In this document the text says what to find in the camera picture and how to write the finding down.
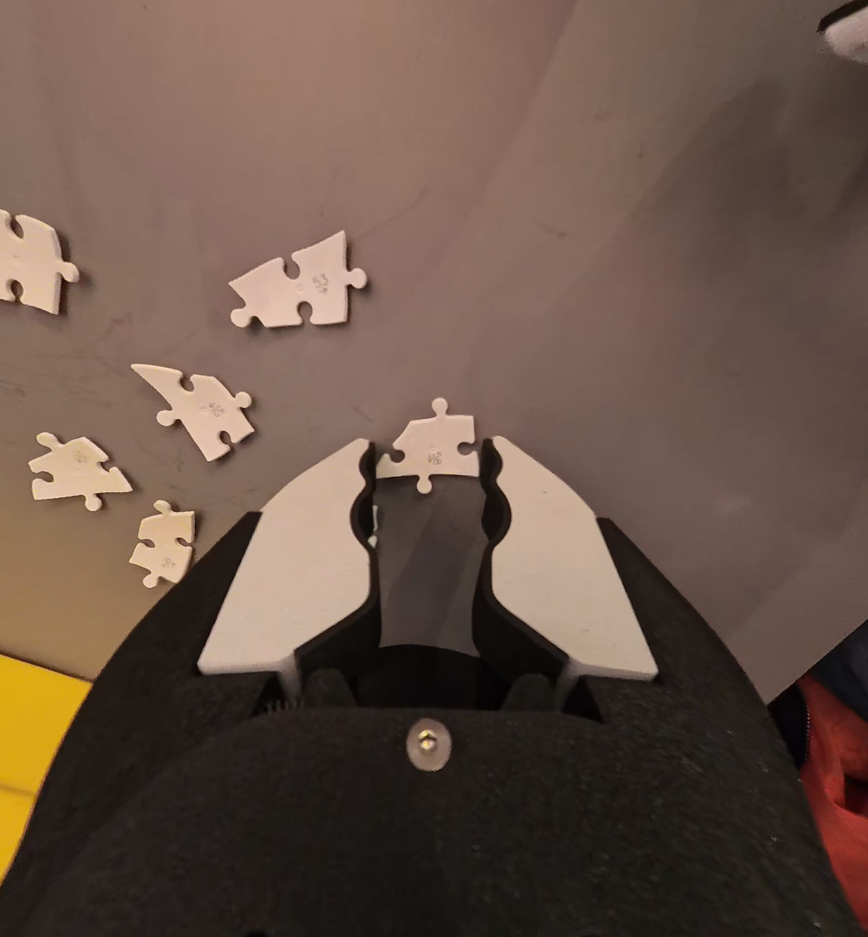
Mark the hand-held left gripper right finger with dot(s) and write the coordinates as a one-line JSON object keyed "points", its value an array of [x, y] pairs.
{"points": [[573, 585]]}

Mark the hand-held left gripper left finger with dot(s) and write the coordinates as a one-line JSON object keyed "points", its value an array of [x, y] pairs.
{"points": [[287, 585]]}

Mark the yellow plastic bin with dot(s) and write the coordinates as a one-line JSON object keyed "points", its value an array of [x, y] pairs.
{"points": [[9, 732]]}

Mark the orange black bag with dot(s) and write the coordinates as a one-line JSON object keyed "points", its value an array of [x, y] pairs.
{"points": [[851, 768]]}

